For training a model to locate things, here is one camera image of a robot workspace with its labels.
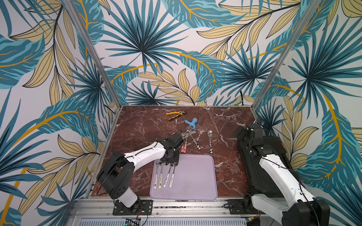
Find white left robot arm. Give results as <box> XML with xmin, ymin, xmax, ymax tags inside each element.
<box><xmin>97</xmin><ymin>133</ymin><xmax>183</xmax><ymax>210</ymax></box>

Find blue plastic tap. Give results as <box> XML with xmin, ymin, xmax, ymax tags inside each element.
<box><xmin>185</xmin><ymin>118</ymin><xmax>198</xmax><ymax>130</ymax></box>

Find fork with black-white handle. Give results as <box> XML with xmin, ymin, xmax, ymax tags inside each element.
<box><xmin>189</xmin><ymin>133</ymin><xmax>201</xmax><ymax>150</ymax></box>

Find fork with pink handle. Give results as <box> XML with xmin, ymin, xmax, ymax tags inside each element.
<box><xmin>181</xmin><ymin>130</ymin><xmax>185</xmax><ymax>153</ymax></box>

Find spoon with black-white handle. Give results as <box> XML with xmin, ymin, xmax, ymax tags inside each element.
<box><xmin>207</xmin><ymin>130</ymin><xmax>213</xmax><ymax>154</ymax></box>

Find aluminium corner post right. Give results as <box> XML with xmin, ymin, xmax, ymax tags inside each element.
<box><xmin>251</xmin><ymin>1</ymin><xmax>321</xmax><ymax>113</ymax></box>

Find lilac silicone mat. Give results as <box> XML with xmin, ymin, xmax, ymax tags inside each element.
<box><xmin>150</xmin><ymin>154</ymin><xmax>218</xmax><ymax>201</ymax></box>

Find spoon with pink handle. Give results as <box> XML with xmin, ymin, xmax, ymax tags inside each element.
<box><xmin>183</xmin><ymin>130</ymin><xmax>190</xmax><ymax>153</ymax></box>

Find spoon with colourful white handle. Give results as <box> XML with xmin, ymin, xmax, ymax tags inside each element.
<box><xmin>158</xmin><ymin>163</ymin><xmax>164</xmax><ymax>189</ymax></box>

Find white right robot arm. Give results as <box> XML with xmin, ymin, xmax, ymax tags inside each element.
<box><xmin>228</xmin><ymin>123</ymin><xmax>331</xmax><ymax>226</ymax></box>

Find aluminium corner post left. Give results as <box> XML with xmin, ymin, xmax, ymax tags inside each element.
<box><xmin>63</xmin><ymin>0</ymin><xmax>122</xmax><ymax>111</ymax></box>

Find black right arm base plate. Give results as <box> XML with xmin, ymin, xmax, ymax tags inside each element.
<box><xmin>223</xmin><ymin>198</ymin><xmax>256</xmax><ymax>215</ymax></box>

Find fork with Pochacco white handle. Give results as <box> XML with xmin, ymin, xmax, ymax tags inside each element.
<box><xmin>163</xmin><ymin>166</ymin><xmax>172</xmax><ymax>187</ymax></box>

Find aluminium front rail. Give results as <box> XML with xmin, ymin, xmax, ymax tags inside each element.
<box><xmin>67</xmin><ymin>197</ymin><xmax>272</xmax><ymax>218</ymax></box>

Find aluminium corner post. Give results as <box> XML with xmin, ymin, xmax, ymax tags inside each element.
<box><xmin>63</xmin><ymin>0</ymin><xmax>122</xmax><ymax>111</ymax></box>
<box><xmin>251</xmin><ymin>1</ymin><xmax>321</xmax><ymax>113</ymax></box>

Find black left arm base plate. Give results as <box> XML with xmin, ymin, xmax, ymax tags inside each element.
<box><xmin>113</xmin><ymin>199</ymin><xmax>153</xmax><ymax>216</ymax></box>

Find spoon with Pochacco white handle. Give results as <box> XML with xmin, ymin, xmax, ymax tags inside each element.
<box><xmin>169</xmin><ymin>165</ymin><xmax>176</xmax><ymax>188</ymax></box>

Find fork with colourful white handle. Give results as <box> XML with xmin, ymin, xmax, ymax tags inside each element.
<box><xmin>153</xmin><ymin>159</ymin><xmax>160</xmax><ymax>189</ymax></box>

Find yellow black pliers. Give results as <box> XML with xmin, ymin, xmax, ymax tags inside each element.
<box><xmin>166</xmin><ymin>111</ymin><xmax>188</xmax><ymax>121</ymax></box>

